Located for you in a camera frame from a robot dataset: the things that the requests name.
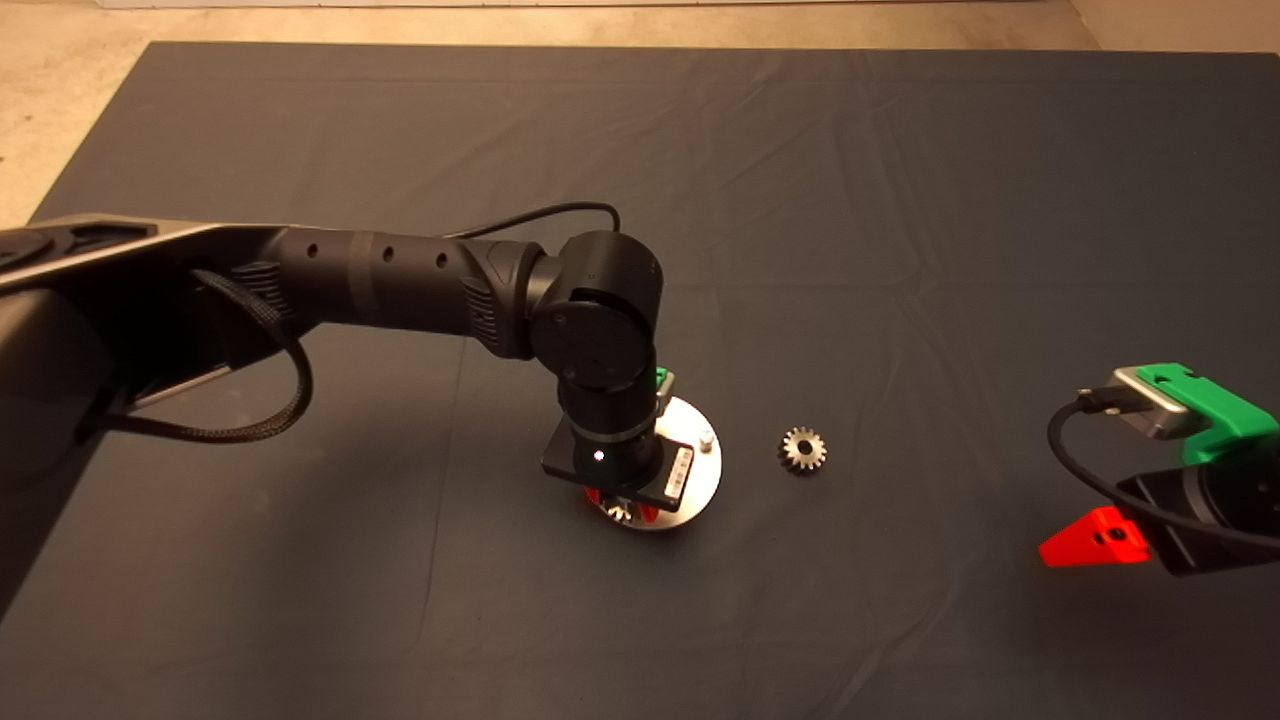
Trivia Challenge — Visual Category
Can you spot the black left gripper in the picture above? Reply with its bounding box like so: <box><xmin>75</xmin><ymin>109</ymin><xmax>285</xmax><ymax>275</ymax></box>
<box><xmin>541</xmin><ymin>418</ymin><xmax>696</xmax><ymax>524</ymax></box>

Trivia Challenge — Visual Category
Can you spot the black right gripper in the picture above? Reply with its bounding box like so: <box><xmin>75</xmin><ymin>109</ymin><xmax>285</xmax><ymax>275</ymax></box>
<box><xmin>1039</xmin><ymin>463</ymin><xmax>1280</xmax><ymax>576</ymax></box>

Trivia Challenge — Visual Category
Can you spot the round metal carrier plate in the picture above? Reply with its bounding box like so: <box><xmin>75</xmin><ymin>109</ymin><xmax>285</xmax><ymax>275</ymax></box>
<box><xmin>583</xmin><ymin>395</ymin><xmax>724</xmax><ymax>532</ymax></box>

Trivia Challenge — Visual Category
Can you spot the dark grey table cloth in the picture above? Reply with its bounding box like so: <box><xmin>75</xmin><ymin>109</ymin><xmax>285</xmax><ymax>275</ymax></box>
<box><xmin>0</xmin><ymin>40</ymin><xmax>1280</xmax><ymax>720</ymax></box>

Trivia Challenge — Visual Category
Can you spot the black right camera cable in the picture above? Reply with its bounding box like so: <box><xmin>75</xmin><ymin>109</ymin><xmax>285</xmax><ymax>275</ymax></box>
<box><xmin>1048</xmin><ymin>385</ymin><xmax>1280</xmax><ymax>549</ymax></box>

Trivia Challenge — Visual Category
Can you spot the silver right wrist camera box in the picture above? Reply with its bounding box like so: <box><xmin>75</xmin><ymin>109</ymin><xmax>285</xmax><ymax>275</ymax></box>
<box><xmin>1105</xmin><ymin>365</ymin><xmax>1199</xmax><ymax>441</ymax></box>

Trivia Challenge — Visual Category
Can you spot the green right camera mount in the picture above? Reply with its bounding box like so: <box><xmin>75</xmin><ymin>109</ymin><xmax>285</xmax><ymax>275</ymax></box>
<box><xmin>1140</xmin><ymin>362</ymin><xmax>1280</xmax><ymax>463</ymax></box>

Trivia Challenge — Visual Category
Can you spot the thin black left camera cable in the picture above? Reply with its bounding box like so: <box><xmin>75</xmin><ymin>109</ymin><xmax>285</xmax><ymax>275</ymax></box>
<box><xmin>445</xmin><ymin>202</ymin><xmax>622</xmax><ymax>241</ymax></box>

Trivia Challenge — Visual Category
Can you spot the braided black arm cable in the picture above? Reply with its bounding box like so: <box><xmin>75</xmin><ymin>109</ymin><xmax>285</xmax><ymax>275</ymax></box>
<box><xmin>78</xmin><ymin>268</ymin><xmax>315</xmax><ymax>446</ymax></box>

